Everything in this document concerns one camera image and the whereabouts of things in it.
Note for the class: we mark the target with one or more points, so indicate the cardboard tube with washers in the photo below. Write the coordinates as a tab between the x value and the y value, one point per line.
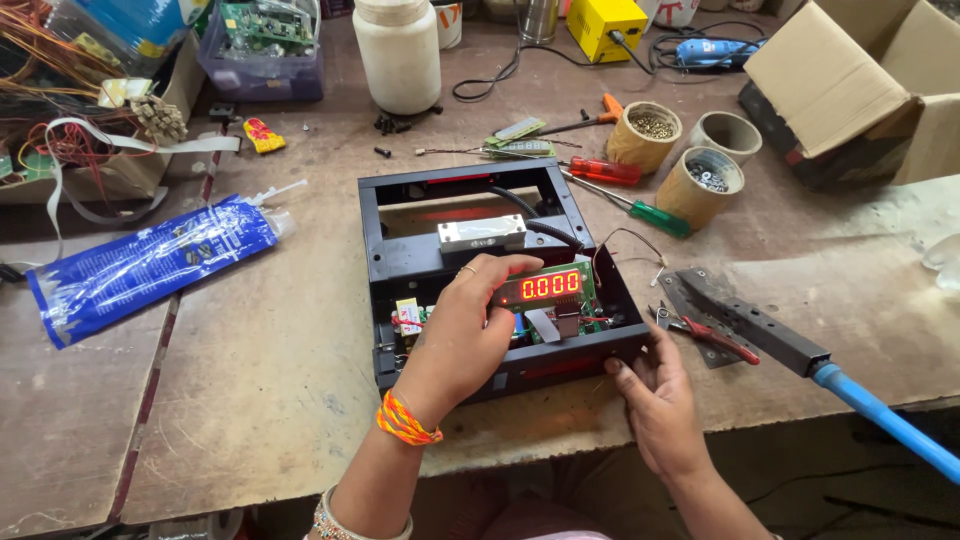
690	199

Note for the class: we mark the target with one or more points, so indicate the spare green display boards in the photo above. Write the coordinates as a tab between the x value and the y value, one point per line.
521	142

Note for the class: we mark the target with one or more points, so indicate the black scale housing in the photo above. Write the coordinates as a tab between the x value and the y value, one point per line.
401	255

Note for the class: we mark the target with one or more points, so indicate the cardboard tube with screws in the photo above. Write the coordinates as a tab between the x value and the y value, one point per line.
637	142

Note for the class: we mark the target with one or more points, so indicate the red digit display board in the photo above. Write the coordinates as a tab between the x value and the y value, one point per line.
551	286

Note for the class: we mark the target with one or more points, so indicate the white plastic jar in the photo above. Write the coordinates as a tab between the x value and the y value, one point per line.
396	60

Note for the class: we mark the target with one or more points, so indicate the green main circuit board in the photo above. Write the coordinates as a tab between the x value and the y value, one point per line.
600	315

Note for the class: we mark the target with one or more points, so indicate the heap of black screws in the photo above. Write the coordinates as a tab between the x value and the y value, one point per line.
394	121

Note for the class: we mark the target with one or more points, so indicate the steel cup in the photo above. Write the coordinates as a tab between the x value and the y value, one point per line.
538	21

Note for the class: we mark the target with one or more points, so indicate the orange thread wristband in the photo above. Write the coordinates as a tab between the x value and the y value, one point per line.
405	424

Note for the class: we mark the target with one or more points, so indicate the blue rotary tool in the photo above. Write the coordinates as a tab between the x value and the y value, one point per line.
712	52

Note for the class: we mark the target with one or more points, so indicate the blue plastic bag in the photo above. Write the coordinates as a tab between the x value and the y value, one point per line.
150	262

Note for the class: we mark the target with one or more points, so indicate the person's left hand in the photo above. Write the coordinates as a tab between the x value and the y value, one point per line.
450	337

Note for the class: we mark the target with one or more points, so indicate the yellow power box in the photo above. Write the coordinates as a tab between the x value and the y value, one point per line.
600	26

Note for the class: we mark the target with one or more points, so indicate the bundle of beige sticks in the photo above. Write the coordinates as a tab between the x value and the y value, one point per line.
159	118

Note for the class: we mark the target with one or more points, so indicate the white cup orange print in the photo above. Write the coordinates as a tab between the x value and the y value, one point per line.
448	22

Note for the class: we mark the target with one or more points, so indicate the person's right hand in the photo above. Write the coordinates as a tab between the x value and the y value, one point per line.
664	409

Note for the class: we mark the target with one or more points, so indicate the silver bangles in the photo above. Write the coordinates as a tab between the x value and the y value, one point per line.
330	521

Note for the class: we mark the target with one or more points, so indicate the clear plastic bottle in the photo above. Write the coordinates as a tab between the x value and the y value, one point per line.
135	26

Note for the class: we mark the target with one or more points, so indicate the clear plastic piece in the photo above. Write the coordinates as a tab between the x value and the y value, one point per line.
943	259

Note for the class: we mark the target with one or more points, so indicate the grey metal plate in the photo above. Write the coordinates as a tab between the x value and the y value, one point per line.
686	289

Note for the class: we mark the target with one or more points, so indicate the empty cardboard tube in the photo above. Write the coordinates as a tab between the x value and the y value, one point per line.
724	139

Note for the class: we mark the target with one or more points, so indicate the white flat ribbon strip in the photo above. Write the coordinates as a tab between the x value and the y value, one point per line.
187	144

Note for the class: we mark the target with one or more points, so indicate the purple plastic box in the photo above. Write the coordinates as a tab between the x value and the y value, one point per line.
255	79

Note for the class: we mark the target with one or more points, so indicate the white cup red print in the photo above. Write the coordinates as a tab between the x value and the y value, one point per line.
675	11

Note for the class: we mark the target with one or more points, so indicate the single black screw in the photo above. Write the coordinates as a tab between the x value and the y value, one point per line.
382	151

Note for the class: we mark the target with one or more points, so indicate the yellow white transformer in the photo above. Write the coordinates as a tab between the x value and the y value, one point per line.
409	315

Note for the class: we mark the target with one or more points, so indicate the red yellow wrapper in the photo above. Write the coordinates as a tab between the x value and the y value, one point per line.
262	136

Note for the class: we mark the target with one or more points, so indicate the open cardboard box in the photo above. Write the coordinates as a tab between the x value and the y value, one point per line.
832	90

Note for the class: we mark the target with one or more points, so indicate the silver load cell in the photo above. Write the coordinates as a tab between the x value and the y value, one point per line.
481	233

